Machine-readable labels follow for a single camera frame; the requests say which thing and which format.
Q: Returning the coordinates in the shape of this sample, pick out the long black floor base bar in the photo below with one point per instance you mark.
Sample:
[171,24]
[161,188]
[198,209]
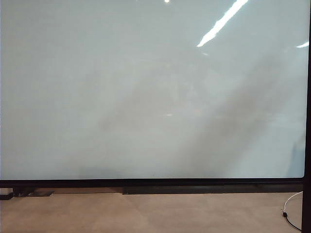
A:
[194,190]

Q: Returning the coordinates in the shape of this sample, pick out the black stand foot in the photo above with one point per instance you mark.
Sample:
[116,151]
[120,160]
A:
[6,196]

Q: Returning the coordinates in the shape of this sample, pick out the white glass whiteboard black frame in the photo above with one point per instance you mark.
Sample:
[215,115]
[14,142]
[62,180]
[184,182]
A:
[73,97]

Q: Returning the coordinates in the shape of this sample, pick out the black caster bracket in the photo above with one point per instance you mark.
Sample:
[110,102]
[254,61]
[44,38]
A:
[21,193]

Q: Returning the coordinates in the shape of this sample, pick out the black stand post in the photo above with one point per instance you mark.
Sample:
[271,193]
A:
[306,206]

